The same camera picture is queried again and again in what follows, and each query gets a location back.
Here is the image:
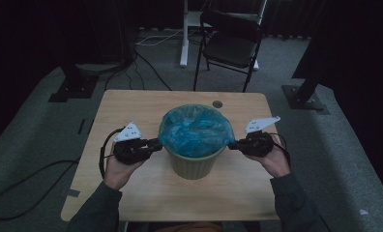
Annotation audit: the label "black stand with square base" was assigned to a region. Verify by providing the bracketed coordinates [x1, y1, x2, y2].
[281, 35, 331, 116]
[47, 62, 101, 104]

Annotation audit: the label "blue plastic bag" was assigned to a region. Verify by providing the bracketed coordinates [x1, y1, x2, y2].
[158, 102, 237, 160]

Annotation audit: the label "black folding chair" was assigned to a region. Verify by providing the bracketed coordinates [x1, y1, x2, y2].
[192, 10, 265, 94]

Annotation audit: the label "person's left hand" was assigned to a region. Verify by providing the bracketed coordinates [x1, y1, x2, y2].
[102, 141, 148, 191]

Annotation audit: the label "long black floor cable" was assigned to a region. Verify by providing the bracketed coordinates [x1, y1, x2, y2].
[0, 159, 81, 222]

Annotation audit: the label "hand-held gripper cable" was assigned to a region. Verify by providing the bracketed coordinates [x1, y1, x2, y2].
[98, 127, 127, 181]
[267, 131, 292, 169]

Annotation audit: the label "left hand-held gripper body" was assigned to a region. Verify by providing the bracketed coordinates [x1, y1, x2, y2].
[111, 121, 149, 166]

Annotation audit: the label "thin black floor cables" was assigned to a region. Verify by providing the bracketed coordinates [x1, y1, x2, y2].
[103, 47, 173, 92]

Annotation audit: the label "person's right hand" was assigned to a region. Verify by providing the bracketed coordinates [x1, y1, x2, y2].
[245, 134, 292, 180]

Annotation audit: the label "green ribbed plastic bin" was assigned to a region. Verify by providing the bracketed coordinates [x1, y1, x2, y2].
[162, 144, 228, 181]

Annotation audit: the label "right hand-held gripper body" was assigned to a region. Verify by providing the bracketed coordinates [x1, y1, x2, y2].
[242, 115, 281, 159]

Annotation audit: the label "white floor cable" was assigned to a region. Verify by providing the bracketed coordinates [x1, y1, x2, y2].
[135, 28, 185, 47]

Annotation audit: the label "white desk frame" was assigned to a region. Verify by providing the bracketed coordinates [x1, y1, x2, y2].
[179, 0, 269, 72]

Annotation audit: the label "left hand-held gripper cable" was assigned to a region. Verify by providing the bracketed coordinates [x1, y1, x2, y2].
[98, 127, 127, 181]

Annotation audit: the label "right hand-held gripper cable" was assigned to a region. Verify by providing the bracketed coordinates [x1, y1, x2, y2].
[267, 131, 292, 169]

